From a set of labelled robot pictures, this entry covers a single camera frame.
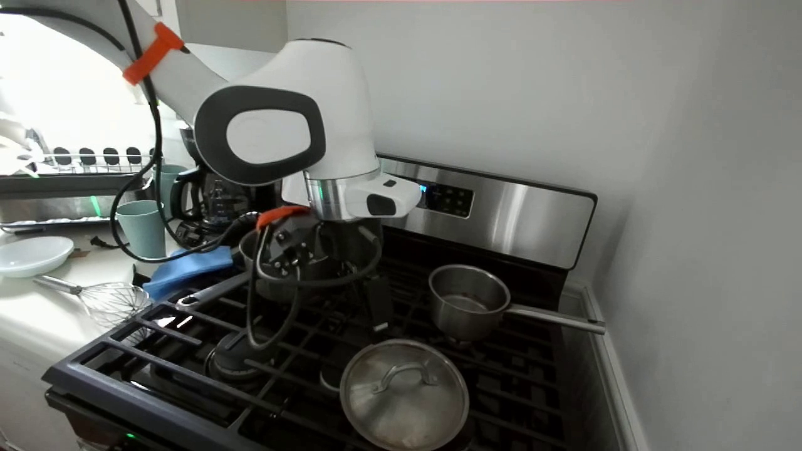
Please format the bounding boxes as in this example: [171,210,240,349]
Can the steel wire whisk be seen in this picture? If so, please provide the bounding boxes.
[34,275,151,321]

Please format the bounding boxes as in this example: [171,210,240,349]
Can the silver pot lid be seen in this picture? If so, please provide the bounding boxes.
[338,339,470,451]

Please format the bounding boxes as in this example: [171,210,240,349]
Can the big steel pot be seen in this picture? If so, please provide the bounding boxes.
[176,237,259,310]

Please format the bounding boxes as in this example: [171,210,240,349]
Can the black gas stove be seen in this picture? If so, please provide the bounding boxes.
[44,157,596,451]

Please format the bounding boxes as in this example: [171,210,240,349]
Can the light blue plate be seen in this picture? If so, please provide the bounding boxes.
[0,236,74,277]

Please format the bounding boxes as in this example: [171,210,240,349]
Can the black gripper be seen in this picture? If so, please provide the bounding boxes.
[259,215,384,305]

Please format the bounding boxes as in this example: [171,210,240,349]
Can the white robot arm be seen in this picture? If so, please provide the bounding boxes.
[3,0,420,228]

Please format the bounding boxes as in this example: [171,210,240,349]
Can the black coffee maker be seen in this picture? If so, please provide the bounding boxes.
[171,127,279,247]

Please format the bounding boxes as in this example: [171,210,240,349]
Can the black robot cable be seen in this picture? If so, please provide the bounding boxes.
[108,0,386,354]

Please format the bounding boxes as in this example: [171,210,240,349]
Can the light green plastic cup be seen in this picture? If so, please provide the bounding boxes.
[117,200,165,259]

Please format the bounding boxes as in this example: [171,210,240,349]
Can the steel dish rack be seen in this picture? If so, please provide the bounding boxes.
[0,145,151,228]

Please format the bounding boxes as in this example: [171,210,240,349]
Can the small steel pot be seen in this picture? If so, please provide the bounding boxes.
[427,264,606,341]

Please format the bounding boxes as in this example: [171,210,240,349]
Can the blue folded cloth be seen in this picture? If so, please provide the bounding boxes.
[142,245,232,301]

